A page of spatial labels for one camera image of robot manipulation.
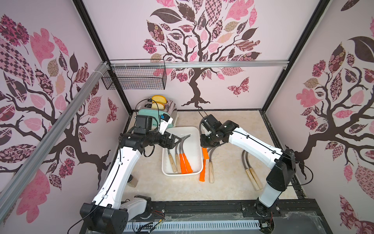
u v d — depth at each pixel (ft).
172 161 2.95
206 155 2.48
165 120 2.04
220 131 1.87
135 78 4.00
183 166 2.87
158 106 3.18
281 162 1.47
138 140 1.60
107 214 1.18
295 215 2.38
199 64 3.03
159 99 3.30
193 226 2.29
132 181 2.53
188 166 2.87
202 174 2.79
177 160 2.95
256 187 2.62
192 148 3.24
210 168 2.87
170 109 3.37
